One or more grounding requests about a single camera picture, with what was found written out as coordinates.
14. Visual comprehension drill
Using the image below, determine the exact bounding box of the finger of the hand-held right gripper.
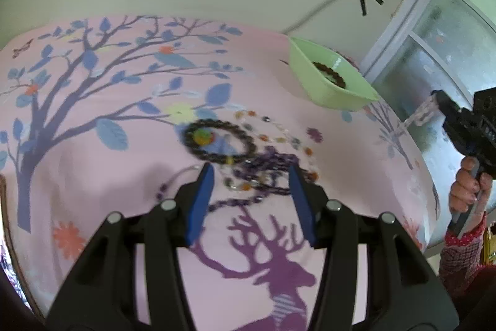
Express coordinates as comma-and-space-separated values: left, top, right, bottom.
431, 90, 463, 119

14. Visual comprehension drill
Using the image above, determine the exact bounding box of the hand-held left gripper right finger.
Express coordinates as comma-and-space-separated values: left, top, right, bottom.
288, 163, 460, 331

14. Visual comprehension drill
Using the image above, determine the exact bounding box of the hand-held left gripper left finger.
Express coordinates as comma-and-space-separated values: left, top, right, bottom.
46, 162, 215, 331

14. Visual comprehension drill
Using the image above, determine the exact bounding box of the clear crystal bead bracelet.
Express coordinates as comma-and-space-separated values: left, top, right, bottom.
394, 97, 439, 138

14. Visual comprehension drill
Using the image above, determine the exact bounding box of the purple bead necklace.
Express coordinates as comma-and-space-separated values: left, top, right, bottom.
157, 146, 311, 214

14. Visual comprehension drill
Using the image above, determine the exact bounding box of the light green plastic tray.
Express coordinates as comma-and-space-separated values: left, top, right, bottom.
289, 36, 381, 112

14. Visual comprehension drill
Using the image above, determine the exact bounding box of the person's right hand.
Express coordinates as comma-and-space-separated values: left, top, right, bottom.
449, 156, 494, 217

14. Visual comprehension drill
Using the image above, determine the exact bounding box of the white framed window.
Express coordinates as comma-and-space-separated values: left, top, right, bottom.
360, 0, 496, 200

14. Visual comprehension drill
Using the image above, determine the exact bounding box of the pink printed blanket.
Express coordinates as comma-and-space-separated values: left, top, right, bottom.
0, 15, 441, 331

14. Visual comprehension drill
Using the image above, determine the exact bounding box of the yellow object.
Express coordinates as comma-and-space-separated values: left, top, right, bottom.
482, 229, 496, 262

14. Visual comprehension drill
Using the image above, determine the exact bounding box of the multicolour bead necklace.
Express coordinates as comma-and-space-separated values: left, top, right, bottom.
223, 110, 321, 193

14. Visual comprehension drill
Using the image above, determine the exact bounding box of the dark bead bracelet with charm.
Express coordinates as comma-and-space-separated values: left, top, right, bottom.
182, 119, 259, 163

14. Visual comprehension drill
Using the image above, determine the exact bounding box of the brown bead bracelet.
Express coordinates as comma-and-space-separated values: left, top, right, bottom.
312, 60, 347, 90

